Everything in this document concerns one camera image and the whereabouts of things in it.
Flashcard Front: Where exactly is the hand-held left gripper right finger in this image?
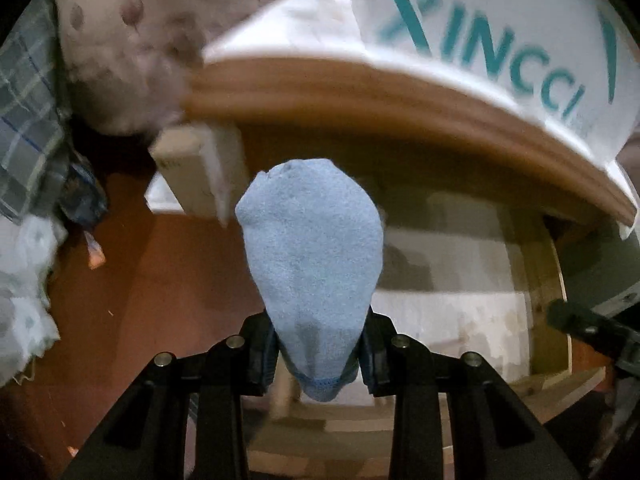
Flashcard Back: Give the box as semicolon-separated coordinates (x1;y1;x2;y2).
359;310;584;480

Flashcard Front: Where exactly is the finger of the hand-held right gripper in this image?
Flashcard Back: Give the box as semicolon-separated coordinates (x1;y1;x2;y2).
546;298;640;377

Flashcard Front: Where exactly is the grey plaid blanket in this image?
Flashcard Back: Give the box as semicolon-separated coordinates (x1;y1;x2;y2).
0;0;74;224

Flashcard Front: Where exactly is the light blue sock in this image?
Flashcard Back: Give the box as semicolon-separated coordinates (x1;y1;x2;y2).
234;157;385;404

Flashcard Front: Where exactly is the white lace cloth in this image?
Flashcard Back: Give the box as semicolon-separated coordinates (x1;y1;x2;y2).
0;214;69;387

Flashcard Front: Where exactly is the white shoe box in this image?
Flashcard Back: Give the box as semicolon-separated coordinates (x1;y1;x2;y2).
349;0;640;162

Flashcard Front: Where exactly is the small orange wrapper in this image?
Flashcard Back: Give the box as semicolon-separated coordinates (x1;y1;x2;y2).
82;229;108;271

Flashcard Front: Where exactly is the blue plastic packet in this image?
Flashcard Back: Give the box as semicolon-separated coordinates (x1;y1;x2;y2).
59;159;109;227

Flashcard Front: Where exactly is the wooden nightstand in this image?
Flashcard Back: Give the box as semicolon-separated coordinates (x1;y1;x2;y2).
181;56;639;397

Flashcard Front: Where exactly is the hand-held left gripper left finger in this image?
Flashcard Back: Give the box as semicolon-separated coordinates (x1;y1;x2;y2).
60;312;279;480

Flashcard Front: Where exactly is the flat white box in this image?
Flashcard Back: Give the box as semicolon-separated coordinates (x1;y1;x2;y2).
144;172;187;217

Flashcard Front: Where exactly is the beige leaf print curtain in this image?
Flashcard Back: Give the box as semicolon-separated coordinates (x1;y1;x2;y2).
49;0;357;137

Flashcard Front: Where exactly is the grey storage box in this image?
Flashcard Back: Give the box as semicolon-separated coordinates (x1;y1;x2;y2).
559;224;640;312

